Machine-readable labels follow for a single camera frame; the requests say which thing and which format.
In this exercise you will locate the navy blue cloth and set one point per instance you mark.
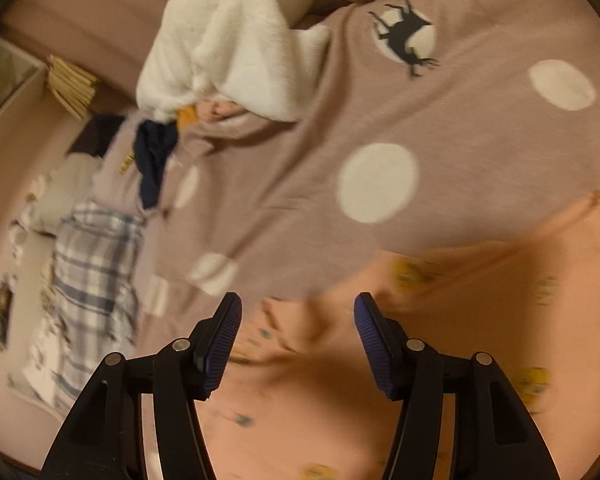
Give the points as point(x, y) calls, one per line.
point(152, 160)

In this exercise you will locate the pink curtain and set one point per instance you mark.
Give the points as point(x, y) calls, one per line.
point(80, 20)

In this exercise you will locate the white plush goose toy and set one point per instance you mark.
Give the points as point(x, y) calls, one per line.
point(230, 45)

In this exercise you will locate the dark brown pillow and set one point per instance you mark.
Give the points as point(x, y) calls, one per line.
point(97, 135)

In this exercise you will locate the plaid grey white pillow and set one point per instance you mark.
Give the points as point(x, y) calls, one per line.
point(90, 280)

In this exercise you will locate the yellow tassel bundle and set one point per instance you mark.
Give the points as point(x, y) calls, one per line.
point(72, 85)

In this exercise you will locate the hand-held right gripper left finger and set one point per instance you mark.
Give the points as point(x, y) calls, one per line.
point(220, 345)

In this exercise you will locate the orange cartoon print shirt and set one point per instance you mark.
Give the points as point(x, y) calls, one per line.
point(480, 310)

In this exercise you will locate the brown polka dot blanket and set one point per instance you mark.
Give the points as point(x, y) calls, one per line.
point(305, 135)

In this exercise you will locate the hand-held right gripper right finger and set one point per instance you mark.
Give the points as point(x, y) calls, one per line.
point(375, 345)

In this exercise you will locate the cream white pillow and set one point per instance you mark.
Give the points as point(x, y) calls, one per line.
point(70, 190)

